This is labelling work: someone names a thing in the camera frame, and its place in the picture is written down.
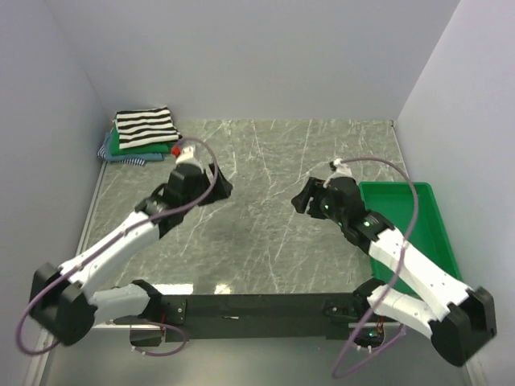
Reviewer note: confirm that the folded blue tank top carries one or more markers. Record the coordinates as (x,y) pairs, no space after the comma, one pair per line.
(147,157)

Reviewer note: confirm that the green plastic tray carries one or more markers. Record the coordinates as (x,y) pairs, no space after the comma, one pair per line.
(394,201)

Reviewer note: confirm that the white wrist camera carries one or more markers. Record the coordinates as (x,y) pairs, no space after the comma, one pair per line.
(187,155)
(339,169)

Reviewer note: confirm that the black white striped tank top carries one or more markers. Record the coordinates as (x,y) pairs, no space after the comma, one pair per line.
(144,127)

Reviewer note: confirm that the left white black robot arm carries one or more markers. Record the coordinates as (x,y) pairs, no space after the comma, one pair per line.
(68,300)

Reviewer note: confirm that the green tank top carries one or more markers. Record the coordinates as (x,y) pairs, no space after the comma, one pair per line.
(153,148)

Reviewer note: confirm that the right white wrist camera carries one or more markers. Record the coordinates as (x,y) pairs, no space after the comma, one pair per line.
(339,169)

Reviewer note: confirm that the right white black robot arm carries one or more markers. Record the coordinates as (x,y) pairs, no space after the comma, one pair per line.
(458,320)

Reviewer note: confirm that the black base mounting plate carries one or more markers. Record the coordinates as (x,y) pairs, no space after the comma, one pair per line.
(246,316)

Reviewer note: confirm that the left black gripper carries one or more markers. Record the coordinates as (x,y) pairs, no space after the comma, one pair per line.
(221,191)

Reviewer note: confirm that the blue white striped tank top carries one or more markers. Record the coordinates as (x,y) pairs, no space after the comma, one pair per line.
(106,156)

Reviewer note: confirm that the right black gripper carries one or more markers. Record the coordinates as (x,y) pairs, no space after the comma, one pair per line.
(311,188)

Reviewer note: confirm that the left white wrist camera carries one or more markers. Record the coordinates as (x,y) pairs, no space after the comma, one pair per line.
(187,155)

